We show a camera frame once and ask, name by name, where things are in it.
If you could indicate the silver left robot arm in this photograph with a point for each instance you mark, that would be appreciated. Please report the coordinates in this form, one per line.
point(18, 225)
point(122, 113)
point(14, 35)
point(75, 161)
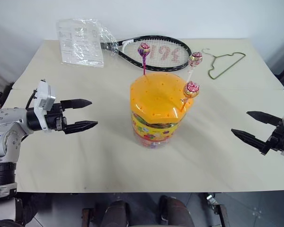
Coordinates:
point(4, 127)

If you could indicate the orange stick lollipop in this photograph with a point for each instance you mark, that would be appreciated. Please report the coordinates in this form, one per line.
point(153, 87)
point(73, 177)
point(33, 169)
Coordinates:
point(190, 91)

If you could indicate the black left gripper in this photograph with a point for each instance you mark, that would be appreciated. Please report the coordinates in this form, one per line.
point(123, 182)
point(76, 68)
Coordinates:
point(54, 117)

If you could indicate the black tennis racket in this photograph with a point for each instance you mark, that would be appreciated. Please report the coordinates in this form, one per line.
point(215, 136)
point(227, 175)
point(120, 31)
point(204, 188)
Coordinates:
point(153, 55)

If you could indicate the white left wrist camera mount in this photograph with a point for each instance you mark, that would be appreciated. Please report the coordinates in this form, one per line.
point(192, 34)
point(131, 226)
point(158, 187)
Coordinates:
point(44, 96)

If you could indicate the dark rounded shape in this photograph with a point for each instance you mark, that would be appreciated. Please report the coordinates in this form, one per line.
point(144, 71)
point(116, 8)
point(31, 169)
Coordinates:
point(115, 213)
point(173, 211)

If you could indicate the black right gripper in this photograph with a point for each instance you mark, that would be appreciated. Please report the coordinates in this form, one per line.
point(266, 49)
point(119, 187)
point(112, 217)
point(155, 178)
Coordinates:
point(274, 140)

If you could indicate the orange lollipop display jar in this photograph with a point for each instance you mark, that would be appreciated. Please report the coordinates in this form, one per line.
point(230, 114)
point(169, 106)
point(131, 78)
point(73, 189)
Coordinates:
point(158, 111)

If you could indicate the white stick lollipop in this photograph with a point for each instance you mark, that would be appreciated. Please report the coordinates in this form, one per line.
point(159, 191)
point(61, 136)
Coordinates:
point(194, 62)

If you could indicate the metal table leg bracket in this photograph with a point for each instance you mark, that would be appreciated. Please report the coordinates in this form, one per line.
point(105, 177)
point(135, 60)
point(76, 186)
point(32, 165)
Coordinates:
point(218, 208)

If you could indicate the purple stick lollipop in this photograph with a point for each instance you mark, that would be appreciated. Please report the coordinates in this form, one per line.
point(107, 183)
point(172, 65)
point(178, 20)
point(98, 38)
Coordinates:
point(144, 55)

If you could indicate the clear plastic bag with papers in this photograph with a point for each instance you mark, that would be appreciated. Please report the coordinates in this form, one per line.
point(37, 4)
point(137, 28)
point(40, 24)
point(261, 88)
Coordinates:
point(81, 42)

